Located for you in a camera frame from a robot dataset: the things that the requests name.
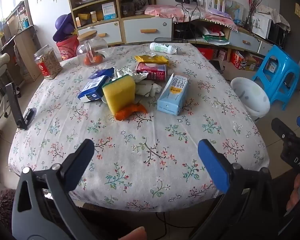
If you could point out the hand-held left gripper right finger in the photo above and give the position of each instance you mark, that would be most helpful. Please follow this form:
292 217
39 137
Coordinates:
212 162

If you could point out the crumpled white tissue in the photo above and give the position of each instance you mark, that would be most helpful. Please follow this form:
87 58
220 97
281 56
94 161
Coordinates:
147 88

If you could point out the black power strip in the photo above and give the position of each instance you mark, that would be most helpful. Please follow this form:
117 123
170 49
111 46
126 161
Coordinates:
188 0

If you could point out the white waste bin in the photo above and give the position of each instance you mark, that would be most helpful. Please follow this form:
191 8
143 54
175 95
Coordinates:
250 97

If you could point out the blue biscuit box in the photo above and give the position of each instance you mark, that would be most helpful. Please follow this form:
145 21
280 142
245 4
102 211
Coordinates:
95 87

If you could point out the yellow sponge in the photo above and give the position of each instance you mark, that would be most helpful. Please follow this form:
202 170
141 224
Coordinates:
120 92

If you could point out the glass jar with wooden lid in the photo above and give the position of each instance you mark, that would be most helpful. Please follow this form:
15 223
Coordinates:
90 46

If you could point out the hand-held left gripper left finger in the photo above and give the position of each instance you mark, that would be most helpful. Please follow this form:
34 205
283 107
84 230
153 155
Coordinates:
77 162

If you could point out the light blue carton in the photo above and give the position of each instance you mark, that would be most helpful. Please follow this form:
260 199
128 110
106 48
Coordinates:
173 93

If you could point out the black phone stand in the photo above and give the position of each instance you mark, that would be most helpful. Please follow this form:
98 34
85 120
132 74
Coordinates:
15 105

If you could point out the pink cloth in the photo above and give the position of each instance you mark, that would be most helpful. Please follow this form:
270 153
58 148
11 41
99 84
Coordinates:
165 11

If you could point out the blue plastic stool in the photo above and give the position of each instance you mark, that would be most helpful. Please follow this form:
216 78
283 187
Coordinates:
277 75

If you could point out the low wooden side cabinet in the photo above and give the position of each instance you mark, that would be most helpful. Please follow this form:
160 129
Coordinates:
242 40

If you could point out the white gift bag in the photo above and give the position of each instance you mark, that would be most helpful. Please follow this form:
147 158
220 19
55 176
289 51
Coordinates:
222 7

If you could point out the person's right hand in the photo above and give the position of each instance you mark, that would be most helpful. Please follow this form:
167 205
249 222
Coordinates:
298 192

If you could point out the wooden shelf unit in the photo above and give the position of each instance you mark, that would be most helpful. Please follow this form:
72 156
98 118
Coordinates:
22 45

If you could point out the orange peel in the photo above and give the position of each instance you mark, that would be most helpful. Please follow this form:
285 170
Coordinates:
130 111

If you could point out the wooden cabinet with drawers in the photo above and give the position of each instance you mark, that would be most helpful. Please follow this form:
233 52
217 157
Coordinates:
140 27

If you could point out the red drink can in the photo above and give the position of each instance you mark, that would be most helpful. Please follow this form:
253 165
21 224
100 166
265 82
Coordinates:
152 71

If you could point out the floral tablecloth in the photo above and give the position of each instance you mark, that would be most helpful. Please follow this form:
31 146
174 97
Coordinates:
140 140

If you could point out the green and white bag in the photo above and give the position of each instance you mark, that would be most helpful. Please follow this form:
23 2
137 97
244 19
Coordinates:
215 38

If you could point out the purple hat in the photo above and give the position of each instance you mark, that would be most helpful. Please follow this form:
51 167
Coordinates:
63 27

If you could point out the red cardboard box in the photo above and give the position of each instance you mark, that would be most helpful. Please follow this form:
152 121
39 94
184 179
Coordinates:
240 60

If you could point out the vase with dried twigs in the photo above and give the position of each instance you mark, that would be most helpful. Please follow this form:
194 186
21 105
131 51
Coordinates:
252 10

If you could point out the plastic nut jar red label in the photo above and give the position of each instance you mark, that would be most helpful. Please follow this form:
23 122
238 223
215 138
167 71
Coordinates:
47 63

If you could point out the tangerine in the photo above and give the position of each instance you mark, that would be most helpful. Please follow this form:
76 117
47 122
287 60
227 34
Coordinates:
98 58
88 61

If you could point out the fuzzy brown robe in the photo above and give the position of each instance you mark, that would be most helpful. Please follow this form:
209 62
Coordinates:
1 205

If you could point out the white microwave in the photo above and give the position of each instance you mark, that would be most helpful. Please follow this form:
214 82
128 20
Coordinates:
261 25

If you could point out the yellow snack packet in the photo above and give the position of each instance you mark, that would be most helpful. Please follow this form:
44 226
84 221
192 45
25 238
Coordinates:
152 59

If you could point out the blue and white box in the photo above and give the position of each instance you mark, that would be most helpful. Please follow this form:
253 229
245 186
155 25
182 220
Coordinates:
108 11

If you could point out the person's left hand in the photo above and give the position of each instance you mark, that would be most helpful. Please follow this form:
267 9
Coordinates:
132 233

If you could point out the white bottle green label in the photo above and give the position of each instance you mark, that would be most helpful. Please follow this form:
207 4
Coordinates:
162 48

